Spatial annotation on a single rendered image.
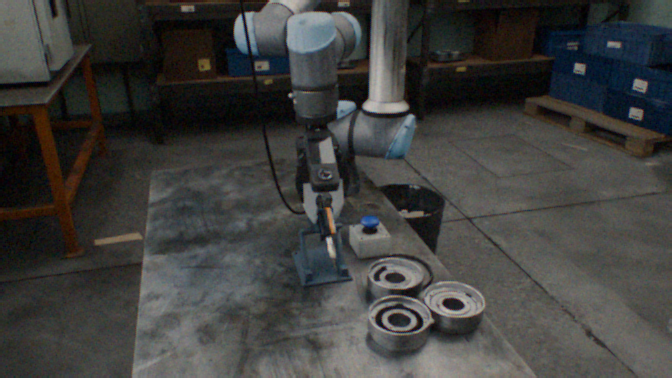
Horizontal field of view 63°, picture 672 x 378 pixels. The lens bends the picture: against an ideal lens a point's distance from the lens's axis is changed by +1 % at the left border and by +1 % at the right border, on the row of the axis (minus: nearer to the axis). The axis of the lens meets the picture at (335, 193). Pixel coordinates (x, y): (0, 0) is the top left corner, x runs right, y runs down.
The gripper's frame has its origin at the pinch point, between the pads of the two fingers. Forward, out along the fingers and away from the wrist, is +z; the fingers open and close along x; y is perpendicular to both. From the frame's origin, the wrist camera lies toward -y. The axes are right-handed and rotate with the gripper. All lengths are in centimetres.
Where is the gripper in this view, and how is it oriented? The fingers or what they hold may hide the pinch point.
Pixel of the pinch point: (324, 218)
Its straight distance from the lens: 99.4
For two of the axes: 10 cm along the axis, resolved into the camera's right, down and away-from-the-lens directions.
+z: 0.5, 8.8, 4.7
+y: -1.8, -4.5, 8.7
